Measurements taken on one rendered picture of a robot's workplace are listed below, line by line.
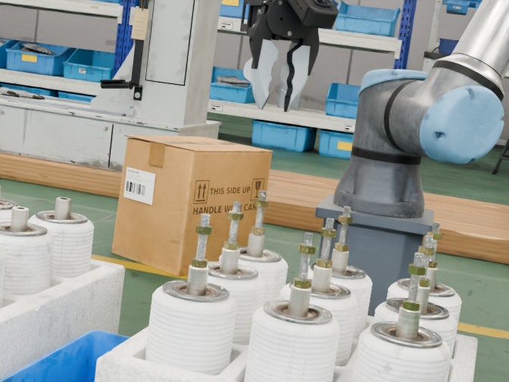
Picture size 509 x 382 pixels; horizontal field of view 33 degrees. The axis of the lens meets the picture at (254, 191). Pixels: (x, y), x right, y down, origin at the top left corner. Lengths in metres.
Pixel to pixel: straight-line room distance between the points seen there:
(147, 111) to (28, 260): 1.97
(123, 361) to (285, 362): 0.17
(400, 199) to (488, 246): 1.43
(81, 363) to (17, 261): 0.17
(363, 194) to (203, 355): 0.53
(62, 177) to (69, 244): 1.82
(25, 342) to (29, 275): 0.10
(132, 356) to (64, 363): 0.22
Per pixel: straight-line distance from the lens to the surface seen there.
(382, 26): 5.52
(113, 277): 1.32
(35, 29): 10.30
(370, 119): 1.40
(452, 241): 2.81
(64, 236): 1.26
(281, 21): 1.15
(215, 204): 2.08
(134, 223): 2.14
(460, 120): 1.27
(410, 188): 1.42
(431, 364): 0.90
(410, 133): 1.32
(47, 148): 3.17
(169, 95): 3.06
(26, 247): 1.16
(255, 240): 1.18
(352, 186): 1.42
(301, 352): 0.91
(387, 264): 1.39
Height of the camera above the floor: 0.51
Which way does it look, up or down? 8 degrees down
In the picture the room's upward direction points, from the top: 8 degrees clockwise
